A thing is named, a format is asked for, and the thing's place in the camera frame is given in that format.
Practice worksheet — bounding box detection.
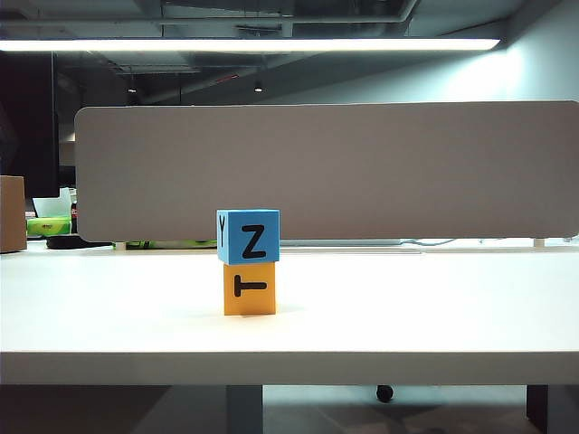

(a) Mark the blue letter block Z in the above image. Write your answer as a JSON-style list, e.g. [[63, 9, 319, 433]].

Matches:
[[215, 208, 281, 266]]

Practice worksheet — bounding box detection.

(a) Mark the yellow letter block T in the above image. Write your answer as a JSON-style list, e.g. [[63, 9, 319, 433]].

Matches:
[[223, 261, 278, 316]]

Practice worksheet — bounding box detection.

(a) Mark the grey fabric desk divider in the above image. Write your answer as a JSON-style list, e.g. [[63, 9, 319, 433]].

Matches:
[[73, 99, 579, 243]]

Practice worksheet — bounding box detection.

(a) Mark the green printed package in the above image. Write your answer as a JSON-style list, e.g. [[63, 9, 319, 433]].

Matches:
[[125, 239, 219, 250]]

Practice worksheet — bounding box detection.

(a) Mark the long white ceiling light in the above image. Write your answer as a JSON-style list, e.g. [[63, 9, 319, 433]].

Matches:
[[0, 38, 501, 52]]

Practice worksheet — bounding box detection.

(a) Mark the grey table leg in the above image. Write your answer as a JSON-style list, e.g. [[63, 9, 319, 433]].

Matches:
[[225, 384, 264, 434]]

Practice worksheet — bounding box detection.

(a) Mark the black flat round object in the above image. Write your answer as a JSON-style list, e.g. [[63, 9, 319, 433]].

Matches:
[[45, 234, 114, 250]]

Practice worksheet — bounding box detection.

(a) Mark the white paper bag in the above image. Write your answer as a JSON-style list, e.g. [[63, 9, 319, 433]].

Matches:
[[32, 187, 79, 219]]

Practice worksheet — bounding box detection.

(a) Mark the green tissue box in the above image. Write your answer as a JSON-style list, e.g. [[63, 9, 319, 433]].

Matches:
[[25, 216, 73, 237]]

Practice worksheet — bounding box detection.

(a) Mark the dark computer monitor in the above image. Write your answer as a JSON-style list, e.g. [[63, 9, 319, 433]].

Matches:
[[0, 52, 61, 199]]

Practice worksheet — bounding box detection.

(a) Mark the brown cardboard box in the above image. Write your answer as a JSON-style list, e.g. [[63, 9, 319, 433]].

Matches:
[[0, 175, 28, 254]]

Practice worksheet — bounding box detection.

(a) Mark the dark table leg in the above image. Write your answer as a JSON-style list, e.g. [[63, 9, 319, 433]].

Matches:
[[526, 384, 549, 434]]

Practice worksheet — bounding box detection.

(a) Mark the white cable behind desk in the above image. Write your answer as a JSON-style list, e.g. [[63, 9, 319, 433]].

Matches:
[[400, 238, 453, 248]]

